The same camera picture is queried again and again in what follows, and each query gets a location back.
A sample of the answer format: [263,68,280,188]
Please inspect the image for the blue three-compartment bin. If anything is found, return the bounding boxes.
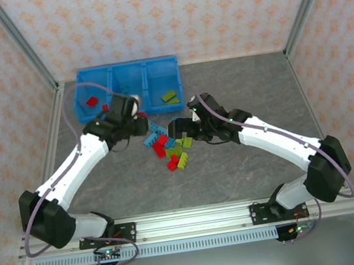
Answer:
[70,54,187,127]

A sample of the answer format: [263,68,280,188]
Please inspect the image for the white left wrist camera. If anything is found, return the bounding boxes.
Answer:
[126,93,144,118]

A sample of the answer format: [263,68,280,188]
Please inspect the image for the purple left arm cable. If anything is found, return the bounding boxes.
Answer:
[4,77,147,265]

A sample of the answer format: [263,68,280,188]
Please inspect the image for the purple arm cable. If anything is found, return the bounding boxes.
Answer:
[193,67,354,253]
[4,77,147,265]

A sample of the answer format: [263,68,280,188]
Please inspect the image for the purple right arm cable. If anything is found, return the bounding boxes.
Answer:
[193,67,354,253]

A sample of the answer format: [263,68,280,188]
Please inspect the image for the aluminium table side rail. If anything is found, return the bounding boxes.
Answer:
[0,82,91,265]
[283,41,354,265]

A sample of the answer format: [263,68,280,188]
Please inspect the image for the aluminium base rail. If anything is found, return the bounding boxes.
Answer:
[14,183,354,262]

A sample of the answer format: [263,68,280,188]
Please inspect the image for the grey slotted cable duct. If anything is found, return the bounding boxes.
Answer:
[33,226,280,265]

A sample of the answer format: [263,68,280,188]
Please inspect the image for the aluminium frame post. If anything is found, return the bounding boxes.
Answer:
[0,0,62,101]
[275,0,347,61]

